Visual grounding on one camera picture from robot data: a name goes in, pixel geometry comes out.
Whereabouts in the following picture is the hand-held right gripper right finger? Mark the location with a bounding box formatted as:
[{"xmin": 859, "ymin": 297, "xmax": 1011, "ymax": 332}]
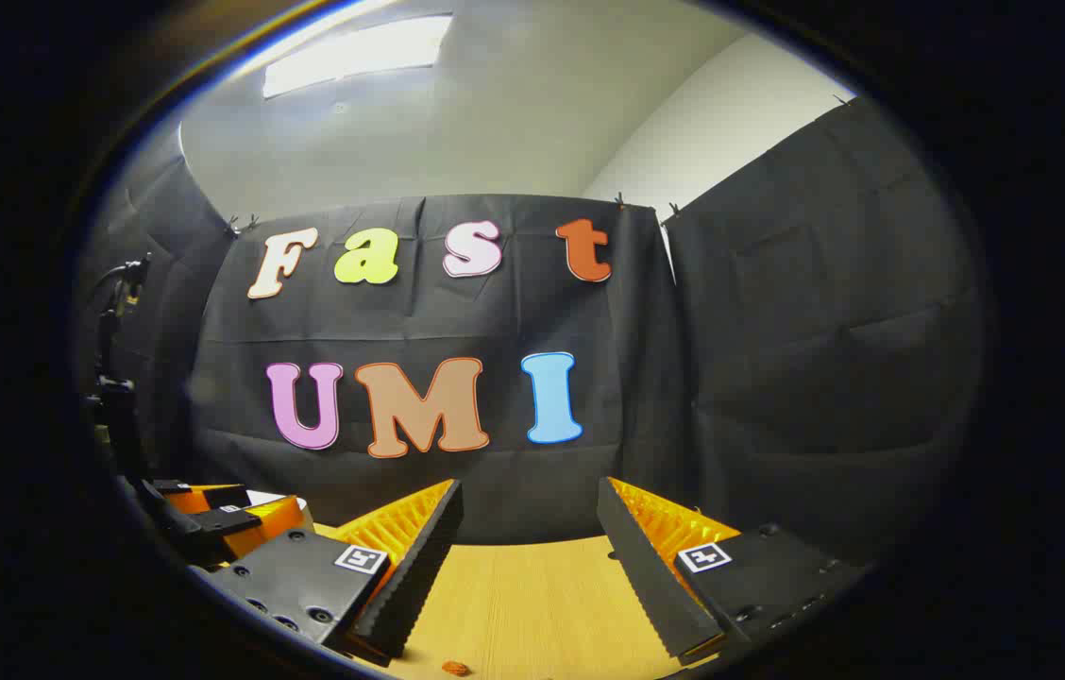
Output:
[{"xmin": 597, "ymin": 477, "xmax": 873, "ymax": 662}]

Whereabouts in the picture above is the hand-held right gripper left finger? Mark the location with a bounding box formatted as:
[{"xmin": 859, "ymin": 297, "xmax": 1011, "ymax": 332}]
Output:
[{"xmin": 202, "ymin": 479, "xmax": 465, "ymax": 667}]

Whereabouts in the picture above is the white desktop garbage bin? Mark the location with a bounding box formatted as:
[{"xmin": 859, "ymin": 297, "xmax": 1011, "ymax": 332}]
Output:
[{"xmin": 247, "ymin": 488, "xmax": 317, "ymax": 532}]

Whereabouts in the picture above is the black backdrop cloth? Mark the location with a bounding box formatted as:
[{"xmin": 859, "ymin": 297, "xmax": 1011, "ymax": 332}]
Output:
[{"xmin": 70, "ymin": 94, "xmax": 987, "ymax": 568}]

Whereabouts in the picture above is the ceiling light panel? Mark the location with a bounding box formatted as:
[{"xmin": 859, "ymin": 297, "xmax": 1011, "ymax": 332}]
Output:
[{"xmin": 262, "ymin": 14, "xmax": 454, "ymax": 100}]

